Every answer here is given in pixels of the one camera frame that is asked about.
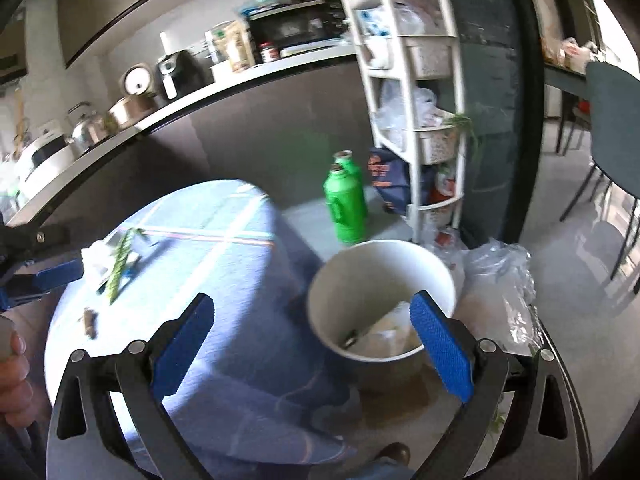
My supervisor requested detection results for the black framed glass door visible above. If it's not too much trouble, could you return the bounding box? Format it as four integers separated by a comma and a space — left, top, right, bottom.
440, 0, 546, 246

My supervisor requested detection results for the white flat box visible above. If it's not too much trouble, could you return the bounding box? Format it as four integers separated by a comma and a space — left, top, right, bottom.
280, 42, 346, 58

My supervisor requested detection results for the brown paper pouch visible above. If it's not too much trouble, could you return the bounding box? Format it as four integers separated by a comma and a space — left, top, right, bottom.
220, 21, 251, 73

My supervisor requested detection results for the white red shopping bag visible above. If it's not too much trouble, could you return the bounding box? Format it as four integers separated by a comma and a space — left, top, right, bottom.
560, 37, 601, 68

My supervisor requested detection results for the white plastic storage rack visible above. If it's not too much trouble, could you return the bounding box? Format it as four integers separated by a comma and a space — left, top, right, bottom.
340, 0, 468, 251

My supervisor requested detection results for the small green thermos flask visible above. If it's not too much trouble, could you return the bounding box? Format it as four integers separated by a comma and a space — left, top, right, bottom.
334, 150, 363, 177

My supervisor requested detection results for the dark kitchen base cabinet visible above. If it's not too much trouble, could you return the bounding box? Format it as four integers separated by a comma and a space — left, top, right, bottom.
0, 45, 381, 233

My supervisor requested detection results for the person's left hand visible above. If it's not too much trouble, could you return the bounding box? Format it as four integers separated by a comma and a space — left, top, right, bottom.
0, 336, 32, 428

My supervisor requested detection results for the blue plaid tablecloth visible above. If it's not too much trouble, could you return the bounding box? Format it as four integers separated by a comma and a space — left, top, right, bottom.
44, 178, 361, 480

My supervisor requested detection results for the steel steamer pot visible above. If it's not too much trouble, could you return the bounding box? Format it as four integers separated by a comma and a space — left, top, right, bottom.
204, 30, 226, 63

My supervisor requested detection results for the steel kettle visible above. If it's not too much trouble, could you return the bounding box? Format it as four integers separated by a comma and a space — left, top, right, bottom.
66, 102, 113, 148

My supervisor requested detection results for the blue plastic bag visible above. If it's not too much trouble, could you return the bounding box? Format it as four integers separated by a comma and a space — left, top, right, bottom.
237, 0, 291, 16

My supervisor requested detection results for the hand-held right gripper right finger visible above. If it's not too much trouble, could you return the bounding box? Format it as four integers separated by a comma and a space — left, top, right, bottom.
409, 290, 596, 480

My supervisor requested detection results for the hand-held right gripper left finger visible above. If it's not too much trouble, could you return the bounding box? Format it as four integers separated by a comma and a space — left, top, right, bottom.
46, 292, 216, 480

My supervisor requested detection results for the black toaster oven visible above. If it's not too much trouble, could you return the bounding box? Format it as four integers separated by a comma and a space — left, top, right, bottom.
247, 0, 351, 53

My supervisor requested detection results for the copper cooking pot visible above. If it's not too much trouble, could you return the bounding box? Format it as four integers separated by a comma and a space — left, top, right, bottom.
107, 92, 158, 131

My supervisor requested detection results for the person's leg in jeans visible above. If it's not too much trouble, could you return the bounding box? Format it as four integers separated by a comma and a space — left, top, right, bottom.
360, 462, 416, 480

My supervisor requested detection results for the black air fryer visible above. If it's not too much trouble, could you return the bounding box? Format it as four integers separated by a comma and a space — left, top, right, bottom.
156, 50, 206, 100

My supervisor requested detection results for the dark dining table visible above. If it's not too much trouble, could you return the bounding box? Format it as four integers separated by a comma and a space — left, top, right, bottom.
542, 62, 591, 156

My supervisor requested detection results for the green vegetable stalk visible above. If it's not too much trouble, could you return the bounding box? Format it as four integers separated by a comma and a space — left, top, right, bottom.
106, 227, 148, 306

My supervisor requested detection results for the beige rice cooker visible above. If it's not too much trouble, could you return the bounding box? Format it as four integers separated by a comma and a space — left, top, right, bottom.
119, 63, 160, 98

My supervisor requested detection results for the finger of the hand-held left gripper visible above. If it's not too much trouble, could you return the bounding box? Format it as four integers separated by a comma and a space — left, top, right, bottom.
0, 258, 85, 313
0, 223, 71, 261

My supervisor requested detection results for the white tissue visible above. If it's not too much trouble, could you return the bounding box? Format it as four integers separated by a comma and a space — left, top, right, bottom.
80, 240, 141, 286

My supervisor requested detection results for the clear plastic bags bundle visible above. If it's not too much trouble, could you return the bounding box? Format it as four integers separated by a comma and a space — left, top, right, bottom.
375, 80, 451, 146

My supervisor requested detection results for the white plastic bags bundle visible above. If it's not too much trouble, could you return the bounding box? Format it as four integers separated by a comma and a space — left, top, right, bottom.
357, 2, 446, 38

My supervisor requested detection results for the white paper wrapper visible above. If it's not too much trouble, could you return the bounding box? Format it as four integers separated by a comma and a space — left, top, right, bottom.
350, 301, 425, 358

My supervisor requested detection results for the white multi cooker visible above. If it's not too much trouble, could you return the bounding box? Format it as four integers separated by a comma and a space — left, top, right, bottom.
12, 120, 76, 198

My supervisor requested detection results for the red snack packet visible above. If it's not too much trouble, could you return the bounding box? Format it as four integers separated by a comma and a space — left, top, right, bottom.
432, 160, 458, 206

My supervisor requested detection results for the green onion bunch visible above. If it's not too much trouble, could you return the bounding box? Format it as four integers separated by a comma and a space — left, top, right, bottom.
447, 112, 483, 161

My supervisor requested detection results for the dark blue printed bag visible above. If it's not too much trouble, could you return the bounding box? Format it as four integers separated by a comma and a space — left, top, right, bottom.
367, 147, 416, 216

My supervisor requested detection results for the teal dining chair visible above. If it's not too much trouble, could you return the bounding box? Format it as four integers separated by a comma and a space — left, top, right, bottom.
560, 62, 640, 281

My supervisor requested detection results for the large green thermos flask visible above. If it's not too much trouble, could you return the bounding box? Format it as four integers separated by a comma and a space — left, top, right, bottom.
323, 164, 370, 246

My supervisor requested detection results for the clear plastic floor bag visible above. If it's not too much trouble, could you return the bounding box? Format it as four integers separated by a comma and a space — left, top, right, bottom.
462, 240, 543, 356

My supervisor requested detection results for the white plastic bin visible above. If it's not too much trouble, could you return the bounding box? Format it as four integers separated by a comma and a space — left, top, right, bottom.
306, 240, 458, 393

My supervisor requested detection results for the brown shoe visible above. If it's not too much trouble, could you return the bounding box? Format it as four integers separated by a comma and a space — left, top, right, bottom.
375, 442, 412, 466

